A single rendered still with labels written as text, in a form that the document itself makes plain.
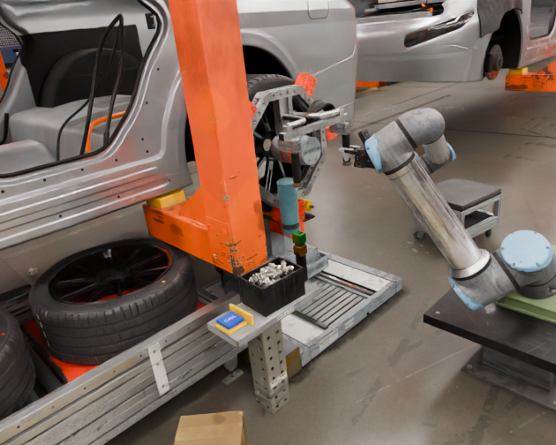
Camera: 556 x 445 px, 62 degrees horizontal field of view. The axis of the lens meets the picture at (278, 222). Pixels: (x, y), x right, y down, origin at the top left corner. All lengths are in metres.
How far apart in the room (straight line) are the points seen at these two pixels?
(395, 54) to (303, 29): 2.01
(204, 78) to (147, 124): 0.56
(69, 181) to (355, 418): 1.41
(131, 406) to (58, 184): 0.86
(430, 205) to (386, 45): 3.10
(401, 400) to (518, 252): 0.72
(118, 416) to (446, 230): 1.30
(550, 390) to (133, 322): 1.59
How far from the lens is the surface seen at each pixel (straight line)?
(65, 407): 1.73
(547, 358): 1.81
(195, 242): 1.95
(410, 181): 1.57
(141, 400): 1.86
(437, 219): 1.62
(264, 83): 2.19
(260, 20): 2.42
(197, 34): 1.57
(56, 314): 1.90
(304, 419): 1.92
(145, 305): 1.82
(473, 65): 4.60
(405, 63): 4.51
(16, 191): 1.91
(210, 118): 1.60
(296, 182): 1.96
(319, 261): 2.59
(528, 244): 1.75
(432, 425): 1.92
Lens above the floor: 1.39
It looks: 23 degrees down
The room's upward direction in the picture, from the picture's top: 6 degrees counter-clockwise
